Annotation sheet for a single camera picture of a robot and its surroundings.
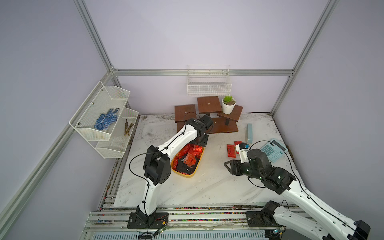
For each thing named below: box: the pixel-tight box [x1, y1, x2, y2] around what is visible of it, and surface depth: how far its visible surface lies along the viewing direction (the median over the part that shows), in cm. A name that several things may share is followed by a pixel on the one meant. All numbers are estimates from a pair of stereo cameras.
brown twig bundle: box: [124, 119, 134, 136], surface depth 97 cm
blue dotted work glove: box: [94, 108, 120, 131], surface depth 78 cm
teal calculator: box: [260, 138, 288, 163], surface depth 100 cm
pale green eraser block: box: [247, 123, 253, 144], surface depth 106 cm
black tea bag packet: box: [177, 157, 199, 175], surface depth 88 cm
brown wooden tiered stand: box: [174, 96, 244, 134], surface depth 102 cm
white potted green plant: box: [221, 95, 237, 115], surface depth 97 cm
